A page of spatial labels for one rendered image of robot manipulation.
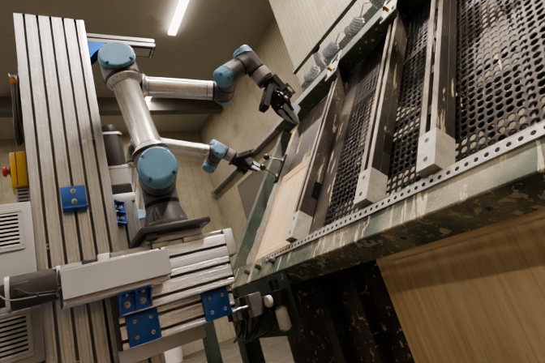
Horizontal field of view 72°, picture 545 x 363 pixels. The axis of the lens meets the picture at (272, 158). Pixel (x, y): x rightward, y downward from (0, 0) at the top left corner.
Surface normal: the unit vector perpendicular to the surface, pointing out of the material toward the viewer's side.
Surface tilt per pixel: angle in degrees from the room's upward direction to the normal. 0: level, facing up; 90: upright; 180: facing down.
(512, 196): 142
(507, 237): 90
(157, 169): 97
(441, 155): 90
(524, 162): 52
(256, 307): 90
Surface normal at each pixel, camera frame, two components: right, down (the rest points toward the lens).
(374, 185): 0.44, -0.41
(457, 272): -0.85, 0.09
